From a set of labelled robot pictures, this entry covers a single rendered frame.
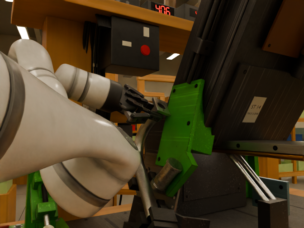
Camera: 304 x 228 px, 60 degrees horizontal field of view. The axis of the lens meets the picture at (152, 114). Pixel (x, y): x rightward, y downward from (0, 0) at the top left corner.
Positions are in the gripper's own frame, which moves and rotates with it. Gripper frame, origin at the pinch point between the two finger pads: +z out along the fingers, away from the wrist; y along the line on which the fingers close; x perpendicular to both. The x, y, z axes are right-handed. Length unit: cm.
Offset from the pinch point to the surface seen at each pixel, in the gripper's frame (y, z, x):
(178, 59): 952, 546, 295
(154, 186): -18.8, -0.7, 5.8
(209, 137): -11.1, 9.5, -5.5
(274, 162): 19, 87, 16
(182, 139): -11.8, 3.0, -3.0
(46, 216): -18.4, -17.8, 22.6
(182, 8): 42.7, 11.1, -19.1
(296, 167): 241, 536, 163
